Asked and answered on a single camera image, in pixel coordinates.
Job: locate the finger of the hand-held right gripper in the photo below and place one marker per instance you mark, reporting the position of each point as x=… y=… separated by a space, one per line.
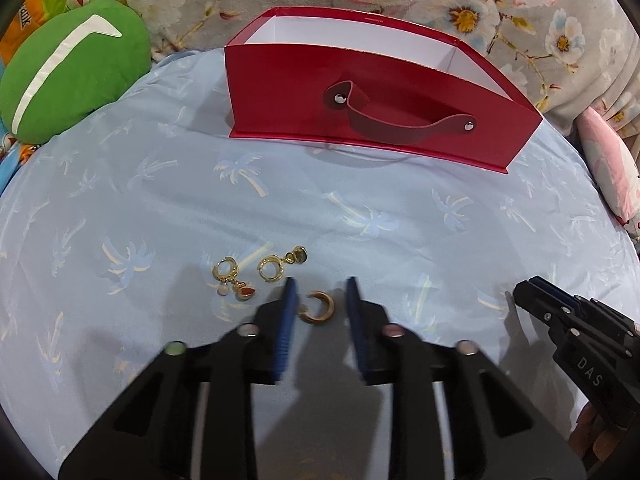
x=557 y=292
x=530 y=300

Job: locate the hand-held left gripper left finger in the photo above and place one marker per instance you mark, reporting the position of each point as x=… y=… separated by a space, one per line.
x=285 y=332

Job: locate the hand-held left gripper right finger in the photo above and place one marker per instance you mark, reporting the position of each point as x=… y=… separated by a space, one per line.
x=357 y=332

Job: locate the plain gold hoop earring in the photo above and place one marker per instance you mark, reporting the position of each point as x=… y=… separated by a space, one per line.
x=327 y=307

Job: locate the person's right hand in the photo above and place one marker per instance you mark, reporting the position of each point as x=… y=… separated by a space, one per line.
x=597 y=442

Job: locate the gold hoop earring heart charm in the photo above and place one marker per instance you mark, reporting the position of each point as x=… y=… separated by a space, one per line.
x=272 y=267

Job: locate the gold earring pearl red drop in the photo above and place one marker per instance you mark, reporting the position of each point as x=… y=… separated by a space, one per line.
x=222 y=275

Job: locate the pink cartoon pillow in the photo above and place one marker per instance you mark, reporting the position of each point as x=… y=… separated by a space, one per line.
x=610 y=160

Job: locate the light blue palm print sheet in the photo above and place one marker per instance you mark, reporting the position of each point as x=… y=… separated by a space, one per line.
x=150 y=200

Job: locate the grey floral blanket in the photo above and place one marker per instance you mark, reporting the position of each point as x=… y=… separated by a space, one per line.
x=500 y=0

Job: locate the colourful cartoon blanket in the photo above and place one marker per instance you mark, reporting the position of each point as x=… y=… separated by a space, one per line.
x=10 y=165

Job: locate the green round cushion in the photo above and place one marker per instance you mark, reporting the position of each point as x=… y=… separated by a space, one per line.
x=75 y=70

